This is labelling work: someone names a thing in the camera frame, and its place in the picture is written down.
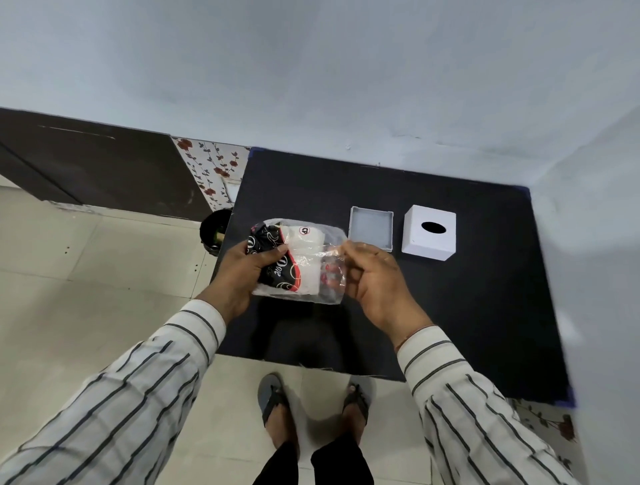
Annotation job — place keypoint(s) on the person's right hand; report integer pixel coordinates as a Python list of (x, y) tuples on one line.
[(382, 290)]

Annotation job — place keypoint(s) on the person's left hand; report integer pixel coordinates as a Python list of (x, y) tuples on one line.
[(235, 285)]

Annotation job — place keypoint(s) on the person's right thumb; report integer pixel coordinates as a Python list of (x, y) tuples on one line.
[(352, 277)]

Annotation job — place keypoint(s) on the person's left thumb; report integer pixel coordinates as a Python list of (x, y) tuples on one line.
[(270, 253)]

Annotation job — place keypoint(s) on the clear plastic tissue packet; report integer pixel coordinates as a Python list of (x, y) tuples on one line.
[(305, 265)]

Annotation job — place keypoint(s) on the person's left forearm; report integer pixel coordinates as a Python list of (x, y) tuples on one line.
[(115, 404)]

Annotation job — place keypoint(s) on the person's right forearm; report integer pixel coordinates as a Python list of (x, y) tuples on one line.
[(475, 414)]

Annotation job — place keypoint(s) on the black table mat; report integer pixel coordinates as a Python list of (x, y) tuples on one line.
[(400, 300)]

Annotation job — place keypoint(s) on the white tissue box base tray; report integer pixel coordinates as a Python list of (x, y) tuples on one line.
[(370, 227)]

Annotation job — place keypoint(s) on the black round bin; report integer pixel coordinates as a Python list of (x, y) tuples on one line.
[(214, 232)]

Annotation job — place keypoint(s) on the white tissue box cover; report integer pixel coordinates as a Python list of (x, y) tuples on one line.
[(430, 233)]

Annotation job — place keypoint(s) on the floral patterned table cloth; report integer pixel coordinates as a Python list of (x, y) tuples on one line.
[(215, 170)]

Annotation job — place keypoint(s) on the person's right sandal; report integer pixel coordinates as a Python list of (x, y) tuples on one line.
[(357, 397)]

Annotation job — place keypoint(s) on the person's sandal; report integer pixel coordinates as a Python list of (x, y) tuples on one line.
[(272, 397), (357, 397)]

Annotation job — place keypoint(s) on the person's left sandal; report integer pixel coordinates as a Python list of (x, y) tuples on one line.
[(272, 397)]

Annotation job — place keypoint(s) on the person's right leg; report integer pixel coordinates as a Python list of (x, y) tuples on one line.
[(345, 449)]

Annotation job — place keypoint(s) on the person's leg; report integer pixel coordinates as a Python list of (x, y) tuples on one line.
[(345, 449), (281, 449)]

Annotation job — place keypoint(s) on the person's left leg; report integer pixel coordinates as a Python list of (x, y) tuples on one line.
[(281, 449)]

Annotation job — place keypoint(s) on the dark brown cabinet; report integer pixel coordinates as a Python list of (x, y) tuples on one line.
[(95, 160)]

